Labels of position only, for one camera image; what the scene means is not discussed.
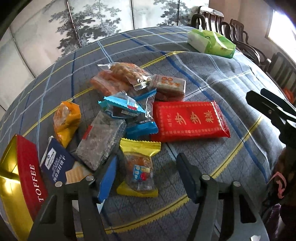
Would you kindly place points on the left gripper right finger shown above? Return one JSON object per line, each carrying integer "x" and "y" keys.
{"x": 224, "y": 210}

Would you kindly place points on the orange snack packet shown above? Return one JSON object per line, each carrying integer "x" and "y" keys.
{"x": 66, "y": 121}

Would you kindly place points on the plaid blue tablecloth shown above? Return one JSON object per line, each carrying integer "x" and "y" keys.
{"x": 91, "y": 208}

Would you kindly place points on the red Chinese snack pack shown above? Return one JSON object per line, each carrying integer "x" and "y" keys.
{"x": 188, "y": 120}

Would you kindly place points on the navy cracker packet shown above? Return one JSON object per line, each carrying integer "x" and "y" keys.
{"x": 60, "y": 166}

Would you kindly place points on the grey sesame snack bar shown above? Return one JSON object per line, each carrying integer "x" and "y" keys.
{"x": 100, "y": 140}

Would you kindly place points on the painted folding screen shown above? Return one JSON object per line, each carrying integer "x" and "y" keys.
{"x": 45, "y": 31}

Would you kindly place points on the clear nougat snack pack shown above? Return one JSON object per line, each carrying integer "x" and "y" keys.
{"x": 168, "y": 88}

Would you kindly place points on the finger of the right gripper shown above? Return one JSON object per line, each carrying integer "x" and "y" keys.
{"x": 283, "y": 121}
{"x": 286, "y": 106}

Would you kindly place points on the yellow candy packet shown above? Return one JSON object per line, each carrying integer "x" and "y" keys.
{"x": 139, "y": 170}

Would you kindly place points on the green tissue pack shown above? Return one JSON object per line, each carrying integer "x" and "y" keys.
{"x": 209, "y": 42}

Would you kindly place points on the blue snack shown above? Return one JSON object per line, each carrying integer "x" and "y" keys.
{"x": 123, "y": 106}
{"x": 143, "y": 124}

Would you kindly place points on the orange-red clear snack bag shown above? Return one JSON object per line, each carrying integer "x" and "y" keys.
{"x": 106, "y": 84}

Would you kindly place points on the person right hand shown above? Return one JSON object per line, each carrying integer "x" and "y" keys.
{"x": 275, "y": 186}

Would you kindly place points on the dark wooden chair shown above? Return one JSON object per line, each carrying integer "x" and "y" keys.
{"x": 282, "y": 71}
{"x": 205, "y": 18}

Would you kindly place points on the clear peanut snack bag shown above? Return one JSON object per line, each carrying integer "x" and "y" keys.
{"x": 127, "y": 72}

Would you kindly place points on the red gold toffee tin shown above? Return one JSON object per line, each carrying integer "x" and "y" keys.
{"x": 22, "y": 188}

